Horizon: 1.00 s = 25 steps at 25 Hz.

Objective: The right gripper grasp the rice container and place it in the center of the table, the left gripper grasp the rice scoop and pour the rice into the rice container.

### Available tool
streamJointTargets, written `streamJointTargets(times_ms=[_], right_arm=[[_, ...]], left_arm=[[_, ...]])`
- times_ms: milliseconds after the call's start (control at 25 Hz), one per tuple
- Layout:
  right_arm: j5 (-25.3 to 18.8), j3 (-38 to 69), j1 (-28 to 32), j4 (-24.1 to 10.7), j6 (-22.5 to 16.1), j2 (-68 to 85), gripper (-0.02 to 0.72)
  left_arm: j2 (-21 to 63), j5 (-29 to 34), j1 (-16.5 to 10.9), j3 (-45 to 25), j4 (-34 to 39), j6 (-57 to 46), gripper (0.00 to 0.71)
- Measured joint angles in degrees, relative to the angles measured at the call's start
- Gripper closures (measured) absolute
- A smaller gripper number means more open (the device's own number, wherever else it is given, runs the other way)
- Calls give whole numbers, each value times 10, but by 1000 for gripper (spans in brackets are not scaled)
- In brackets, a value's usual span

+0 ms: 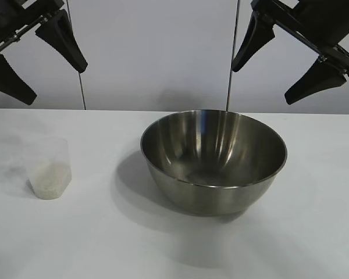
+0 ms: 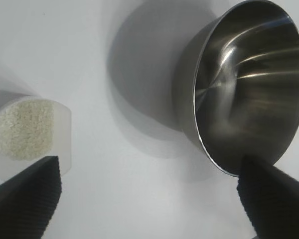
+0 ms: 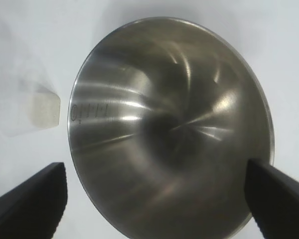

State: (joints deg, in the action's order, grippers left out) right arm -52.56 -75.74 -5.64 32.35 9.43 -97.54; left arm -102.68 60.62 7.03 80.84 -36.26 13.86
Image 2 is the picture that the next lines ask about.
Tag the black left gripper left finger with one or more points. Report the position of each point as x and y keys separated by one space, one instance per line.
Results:
x=22 y=206

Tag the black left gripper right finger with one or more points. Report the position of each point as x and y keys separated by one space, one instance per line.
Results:
x=276 y=206

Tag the white uncooked rice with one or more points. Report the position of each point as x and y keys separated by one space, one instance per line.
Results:
x=22 y=129

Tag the clear plastic measuring cup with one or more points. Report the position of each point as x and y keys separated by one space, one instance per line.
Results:
x=62 y=129

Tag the stainless steel mixing bowl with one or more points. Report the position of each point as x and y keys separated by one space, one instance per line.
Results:
x=251 y=87

